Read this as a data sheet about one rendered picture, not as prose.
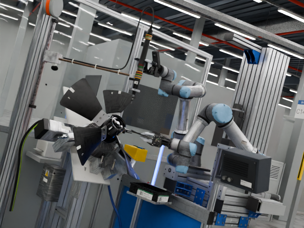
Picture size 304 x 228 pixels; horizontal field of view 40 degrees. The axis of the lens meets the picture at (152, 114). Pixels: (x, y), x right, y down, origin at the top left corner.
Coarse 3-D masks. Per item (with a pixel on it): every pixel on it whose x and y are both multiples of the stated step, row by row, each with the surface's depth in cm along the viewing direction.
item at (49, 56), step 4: (48, 52) 282; (52, 52) 281; (56, 52) 280; (44, 56) 283; (48, 56) 281; (52, 56) 280; (56, 56) 280; (60, 56) 284; (44, 60) 282; (48, 60) 281; (52, 60) 280; (56, 60) 280
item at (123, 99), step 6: (108, 90) 284; (114, 90) 285; (108, 96) 280; (114, 96) 280; (120, 96) 281; (126, 96) 282; (132, 96) 283; (108, 102) 276; (114, 102) 276; (120, 102) 276; (126, 102) 276; (108, 108) 272; (114, 108) 271; (120, 108) 271
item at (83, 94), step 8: (80, 80) 257; (72, 88) 253; (80, 88) 255; (88, 88) 257; (64, 96) 251; (72, 96) 252; (80, 96) 254; (88, 96) 256; (64, 104) 251; (72, 104) 252; (80, 104) 254; (88, 104) 255; (96, 104) 257; (80, 112) 254; (88, 112) 256; (96, 112) 257
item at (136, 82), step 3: (150, 27) 267; (147, 30) 267; (150, 30) 266; (147, 33) 269; (150, 33) 266; (135, 78) 266; (138, 78) 265; (135, 81) 266; (138, 81) 266; (135, 84) 265; (138, 84) 266; (135, 87) 266; (132, 90) 267; (132, 93) 266; (135, 93) 266
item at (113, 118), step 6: (114, 114) 258; (108, 120) 255; (114, 120) 256; (120, 120) 259; (102, 126) 261; (108, 126) 254; (114, 126) 252; (120, 126) 256; (108, 132) 255; (114, 132) 254; (120, 132) 255; (108, 138) 259; (114, 138) 263
